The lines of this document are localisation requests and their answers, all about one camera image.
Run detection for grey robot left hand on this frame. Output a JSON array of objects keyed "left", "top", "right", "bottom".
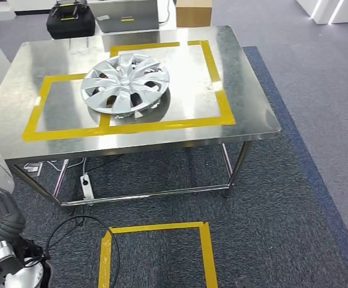
[{"left": 0, "top": 184, "right": 27, "bottom": 229}]

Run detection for stainless steel workbench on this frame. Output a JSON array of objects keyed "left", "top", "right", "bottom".
[{"left": 0, "top": 25, "right": 282, "bottom": 208}]

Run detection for white power adapter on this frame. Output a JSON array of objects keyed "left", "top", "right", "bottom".
[{"left": 23, "top": 162, "right": 44, "bottom": 178}]

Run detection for small yellow tape rectangle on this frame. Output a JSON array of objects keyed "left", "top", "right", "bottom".
[{"left": 21, "top": 73, "right": 110, "bottom": 143}]

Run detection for white power strip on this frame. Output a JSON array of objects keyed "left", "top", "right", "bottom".
[{"left": 79, "top": 173, "right": 95, "bottom": 201}]

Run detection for silver wheel hubcap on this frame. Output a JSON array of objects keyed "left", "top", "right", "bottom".
[{"left": 80, "top": 52, "right": 171, "bottom": 117}]

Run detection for black carrying case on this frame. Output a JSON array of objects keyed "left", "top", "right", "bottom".
[{"left": 46, "top": 0, "right": 96, "bottom": 40}]

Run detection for grey metal case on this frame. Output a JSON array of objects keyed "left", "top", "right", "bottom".
[{"left": 88, "top": 0, "right": 159, "bottom": 34}]

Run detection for large yellow tape rectangle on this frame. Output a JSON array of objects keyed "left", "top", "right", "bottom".
[{"left": 101, "top": 40, "right": 236, "bottom": 136}]

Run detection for brown cardboard box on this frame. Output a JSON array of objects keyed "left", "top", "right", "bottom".
[{"left": 175, "top": 0, "right": 213, "bottom": 28}]

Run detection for thin black cable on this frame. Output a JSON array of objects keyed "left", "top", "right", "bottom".
[{"left": 45, "top": 215, "right": 121, "bottom": 288}]

